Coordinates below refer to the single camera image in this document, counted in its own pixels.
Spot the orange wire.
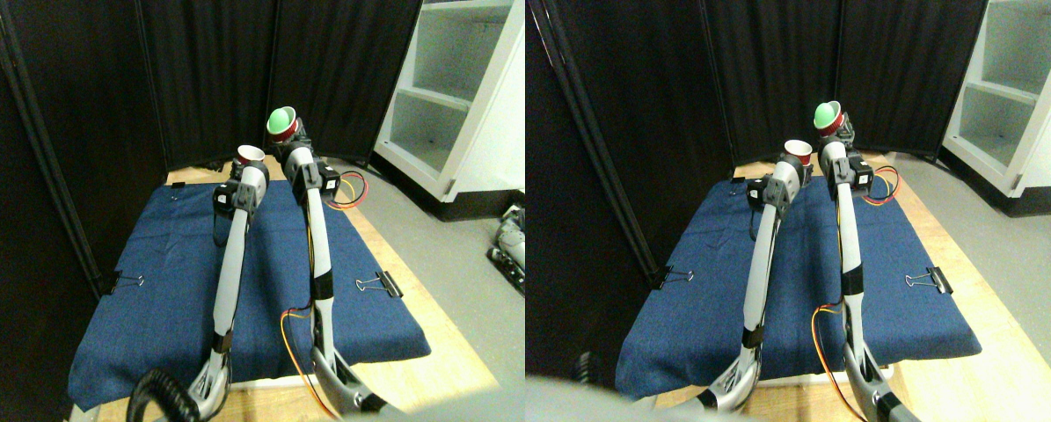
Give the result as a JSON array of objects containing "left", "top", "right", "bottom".
[
  {"left": 281, "top": 308, "right": 337, "bottom": 418},
  {"left": 859, "top": 165, "right": 901, "bottom": 206},
  {"left": 811, "top": 302, "right": 869, "bottom": 421},
  {"left": 318, "top": 170, "right": 368, "bottom": 210}
]

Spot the black curtain stand pole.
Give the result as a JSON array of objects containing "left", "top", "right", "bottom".
[
  {"left": 0, "top": 0, "right": 108, "bottom": 300},
  {"left": 529, "top": 0, "right": 667, "bottom": 287}
]

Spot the grey and black machine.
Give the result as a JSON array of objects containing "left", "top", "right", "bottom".
[{"left": 487, "top": 207, "right": 525, "bottom": 295}]

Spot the white board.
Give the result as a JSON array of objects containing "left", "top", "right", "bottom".
[{"left": 230, "top": 377, "right": 310, "bottom": 391}]

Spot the dark blue cloth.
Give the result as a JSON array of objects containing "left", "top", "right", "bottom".
[
  {"left": 68, "top": 178, "right": 432, "bottom": 411},
  {"left": 615, "top": 174, "right": 983, "bottom": 401}
]

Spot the black ribbed hose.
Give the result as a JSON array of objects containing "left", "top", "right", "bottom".
[
  {"left": 126, "top": 369, "right": 201, "bottom": 422},
  {"left": 573, "top": 352, "right": 605, "bottom": 388}
]

